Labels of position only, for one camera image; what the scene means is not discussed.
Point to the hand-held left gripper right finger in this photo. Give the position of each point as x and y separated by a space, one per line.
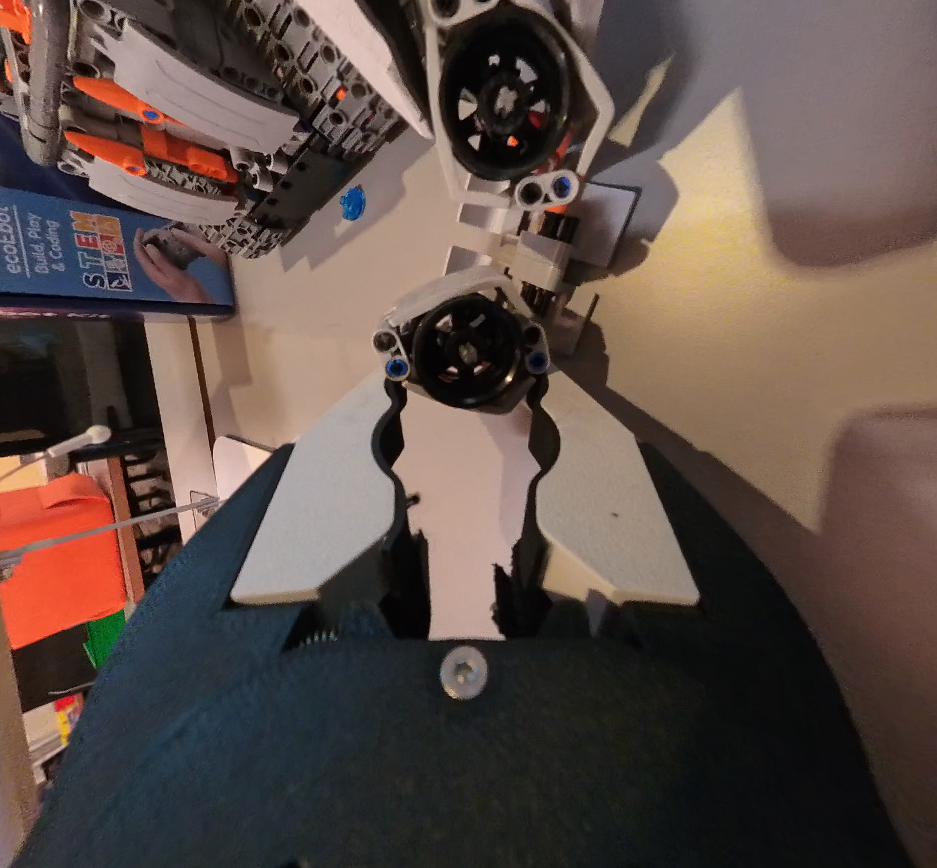
622 516

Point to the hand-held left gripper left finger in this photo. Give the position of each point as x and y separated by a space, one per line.
322 516

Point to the grey orange brick assembly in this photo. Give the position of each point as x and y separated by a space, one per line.
505 92

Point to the grey hinged brick piece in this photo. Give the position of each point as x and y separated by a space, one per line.
468 363

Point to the white tablet stand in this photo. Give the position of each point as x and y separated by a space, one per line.
238 465

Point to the tracked toy brick robot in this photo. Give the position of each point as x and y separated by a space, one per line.
183 77

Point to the blue translucent round brick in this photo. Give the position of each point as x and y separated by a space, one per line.
353 203

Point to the green bin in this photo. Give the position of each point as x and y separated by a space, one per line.
106 637

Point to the orange plastic bin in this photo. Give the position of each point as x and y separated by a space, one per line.
51 560

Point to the black office chair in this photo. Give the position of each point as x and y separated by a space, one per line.
73 370

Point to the robot kit box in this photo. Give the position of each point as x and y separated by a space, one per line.
73 253

